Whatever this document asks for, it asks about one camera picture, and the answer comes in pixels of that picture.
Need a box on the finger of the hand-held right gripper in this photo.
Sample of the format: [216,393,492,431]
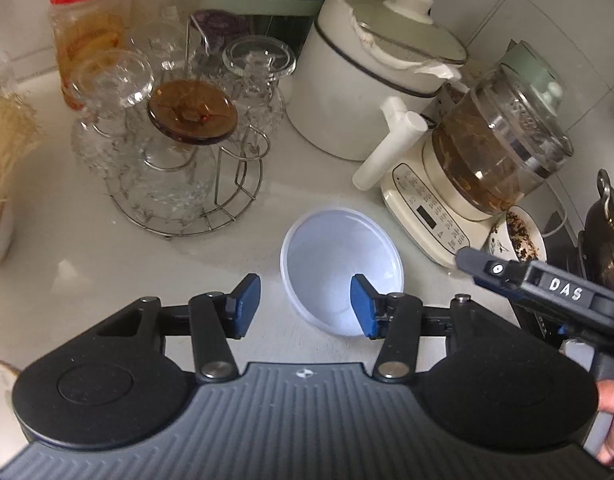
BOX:
[455,246,532,292]

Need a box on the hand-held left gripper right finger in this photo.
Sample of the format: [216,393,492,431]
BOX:
[350,274,528,382]

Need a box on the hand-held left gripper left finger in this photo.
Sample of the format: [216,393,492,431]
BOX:
[87,273,262,381]

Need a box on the pale blue plastic bowl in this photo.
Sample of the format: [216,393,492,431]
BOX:
[280,206,404,338]

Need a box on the black induction cooktop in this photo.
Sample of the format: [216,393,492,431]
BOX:
[539,210,588,281]

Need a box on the patterned bowl with tea dregs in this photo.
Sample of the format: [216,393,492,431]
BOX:
[487,205,548,263]

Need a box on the dark wok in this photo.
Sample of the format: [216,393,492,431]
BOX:
[577,170,614,286]

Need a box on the cream kettle heating base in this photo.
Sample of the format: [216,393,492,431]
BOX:
[380,137,508,268]

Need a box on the glass health kettle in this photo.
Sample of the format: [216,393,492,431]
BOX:
[431,57,575,208]

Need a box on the amber glass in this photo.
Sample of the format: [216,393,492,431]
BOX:
[147,79,239,146]

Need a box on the light green electric kettle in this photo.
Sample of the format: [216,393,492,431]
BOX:
[502,40,572,111]

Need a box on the white electric cooking pot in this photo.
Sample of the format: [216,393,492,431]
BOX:
[286,0,470,191]

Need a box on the purple glass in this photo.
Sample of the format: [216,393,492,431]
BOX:
[192,9,250,41]

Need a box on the bundle of dried noodles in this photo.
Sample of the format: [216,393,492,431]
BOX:
[0,92,42,233]

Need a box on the red-lidded plastic jar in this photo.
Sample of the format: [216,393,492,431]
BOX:
[49,0,128,111]

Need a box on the round wire glass rack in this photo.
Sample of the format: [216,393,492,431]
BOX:
[104,20,265,238]

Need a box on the wire rack of glass cups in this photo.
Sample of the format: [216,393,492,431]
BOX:
[67,5,298,221]

